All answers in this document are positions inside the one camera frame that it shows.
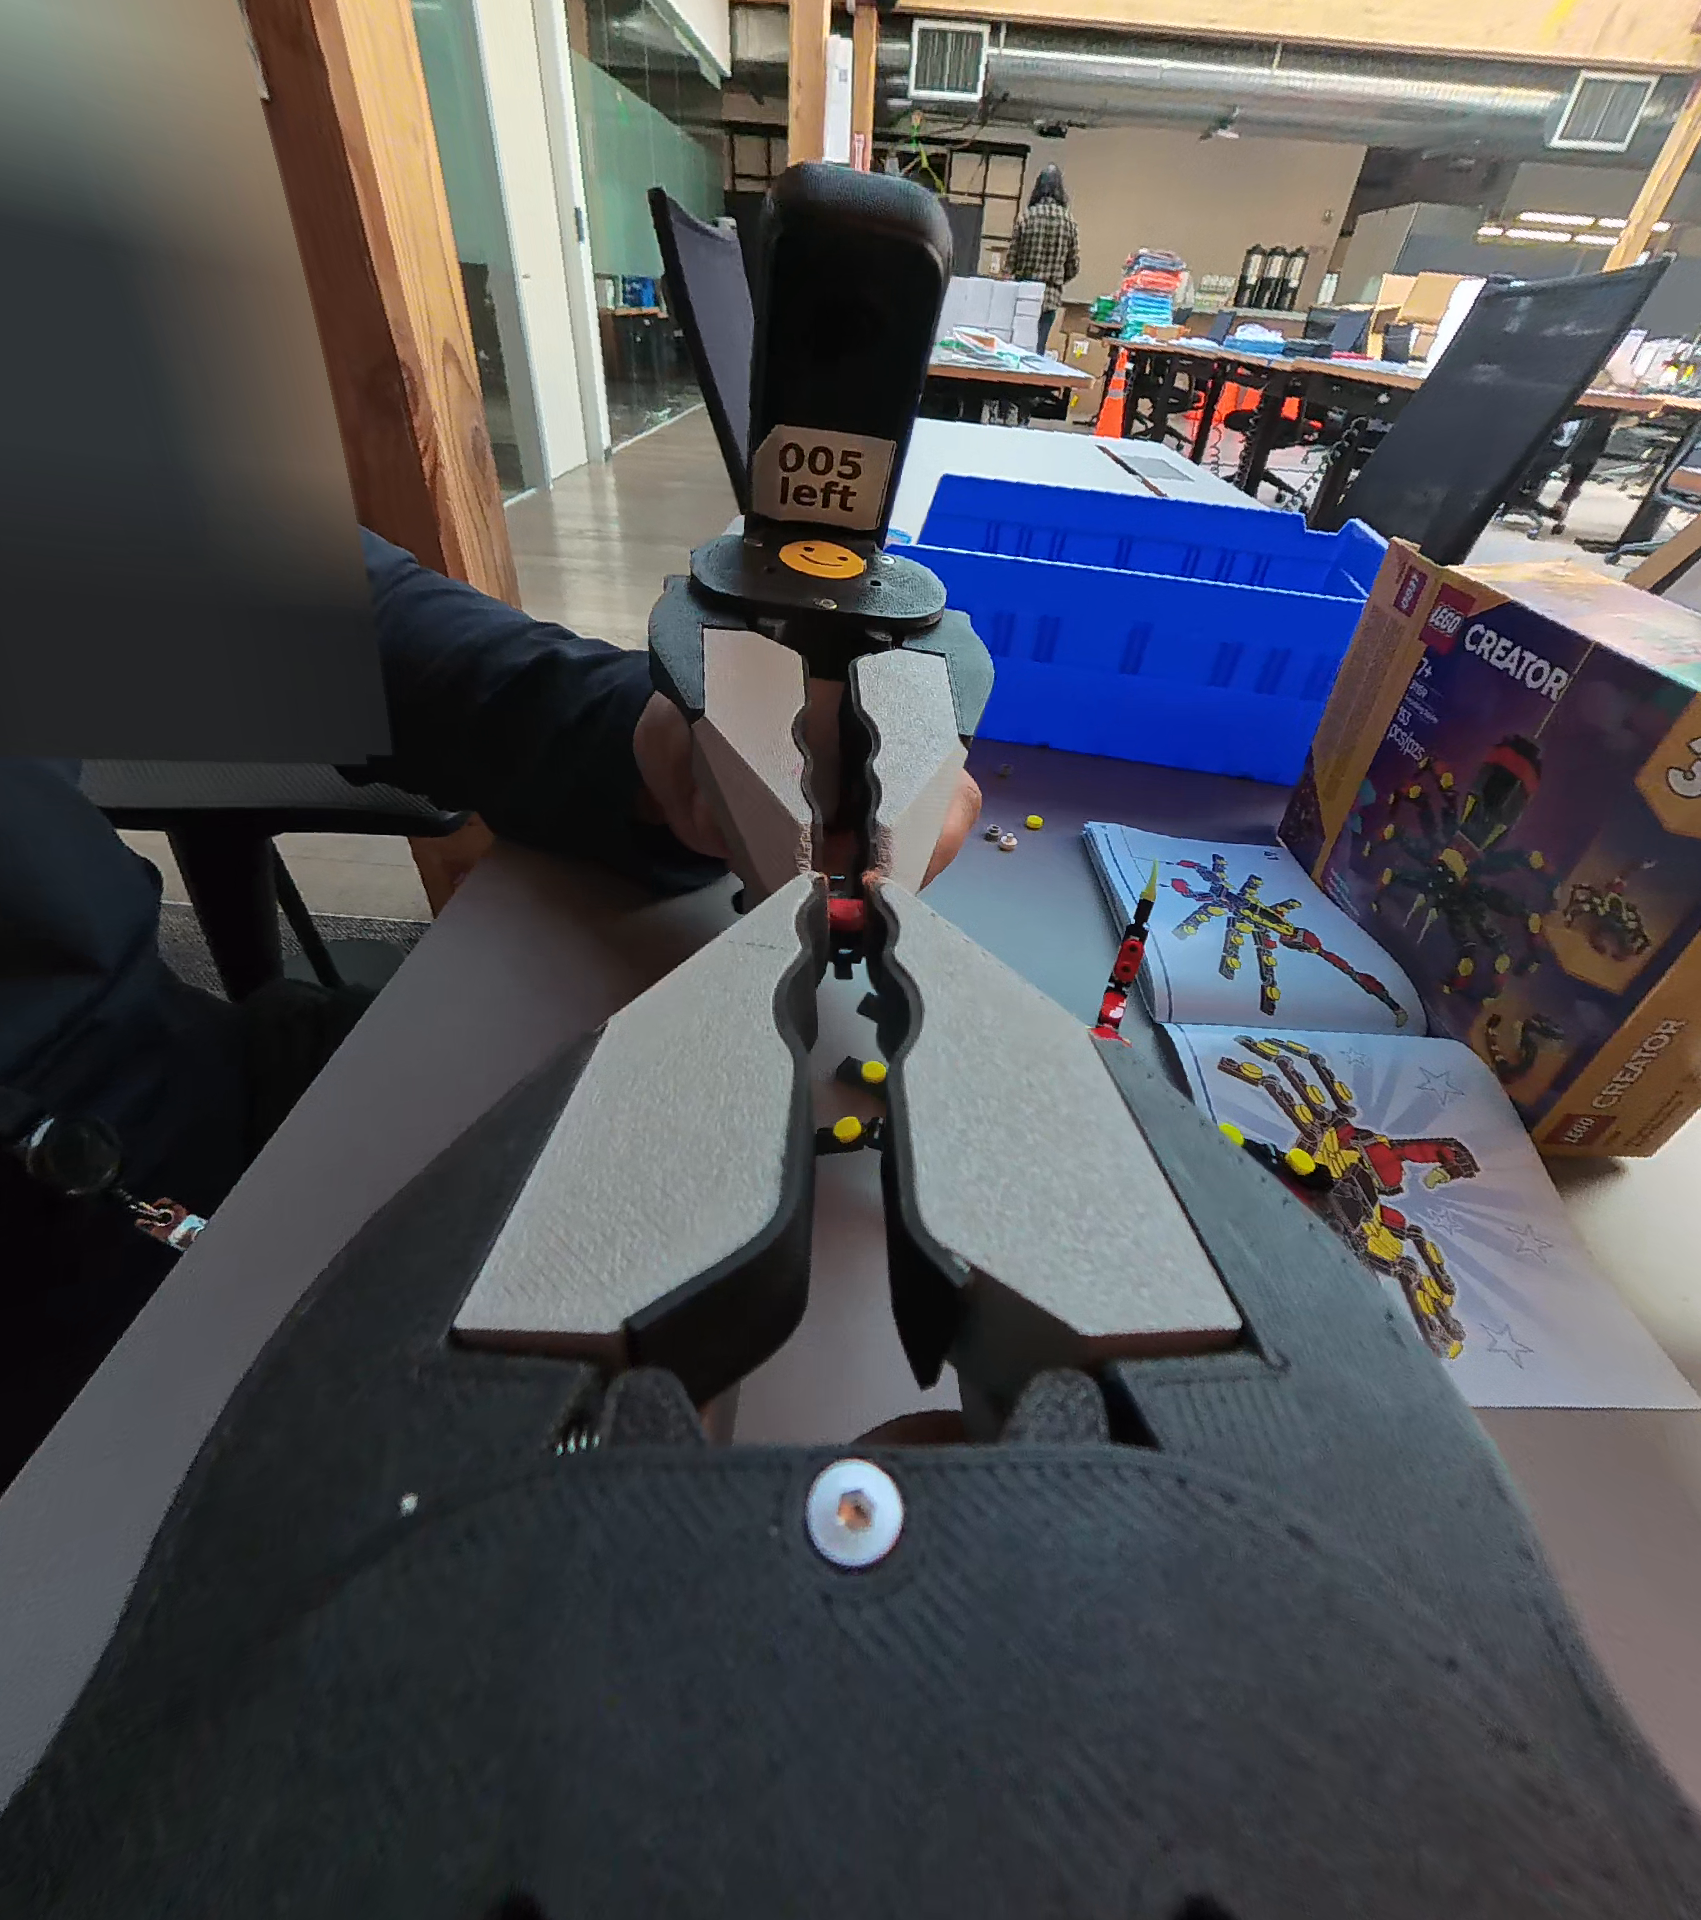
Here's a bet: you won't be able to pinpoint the purple yellow lego box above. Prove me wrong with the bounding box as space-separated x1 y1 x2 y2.
1277 542 1701 1163

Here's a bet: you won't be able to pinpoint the black red lego tail spike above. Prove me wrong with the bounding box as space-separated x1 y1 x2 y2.
1092 859 1160 1037

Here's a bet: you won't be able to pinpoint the black lego leg yellow studs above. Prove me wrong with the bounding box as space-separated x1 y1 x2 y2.
1218 1119 1326 1191
810 1057 895 1163

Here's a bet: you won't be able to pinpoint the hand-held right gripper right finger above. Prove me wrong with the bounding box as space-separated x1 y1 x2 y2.
865 879 1246 1437

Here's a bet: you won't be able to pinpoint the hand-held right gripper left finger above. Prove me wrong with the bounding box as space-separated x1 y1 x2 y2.
454 873 816 1400

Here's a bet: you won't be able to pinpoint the person's left forearm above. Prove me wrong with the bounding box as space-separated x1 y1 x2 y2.
364 527 677 891

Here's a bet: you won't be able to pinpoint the open lego instruction booklet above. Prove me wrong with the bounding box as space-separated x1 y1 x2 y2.
1157 1020 1701 1416

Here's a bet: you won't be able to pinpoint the black badge reel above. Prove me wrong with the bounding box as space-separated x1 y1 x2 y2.
0 1051 208 1248

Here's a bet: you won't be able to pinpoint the stack of white boxes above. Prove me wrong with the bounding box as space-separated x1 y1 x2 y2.
943 276 1048 340

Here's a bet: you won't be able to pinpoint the small red black lego assembly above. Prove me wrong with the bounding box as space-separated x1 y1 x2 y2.
816 868 882 978

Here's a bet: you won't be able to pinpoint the black mesh office chair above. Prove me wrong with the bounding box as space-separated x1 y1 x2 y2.
1307 253 1677 566

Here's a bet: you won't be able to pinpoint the blue plastic bin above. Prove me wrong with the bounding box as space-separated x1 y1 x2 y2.
898 471 1388 785

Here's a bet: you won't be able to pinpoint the spider cover instruction booklet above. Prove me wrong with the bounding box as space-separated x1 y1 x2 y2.
1088 819 1431 1037

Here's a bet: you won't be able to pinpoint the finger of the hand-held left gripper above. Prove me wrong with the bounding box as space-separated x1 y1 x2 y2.
700 626 816 897
850 649 972 897

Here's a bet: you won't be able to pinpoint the person's left hand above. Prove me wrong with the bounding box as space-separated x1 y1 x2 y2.
634 691 985 885

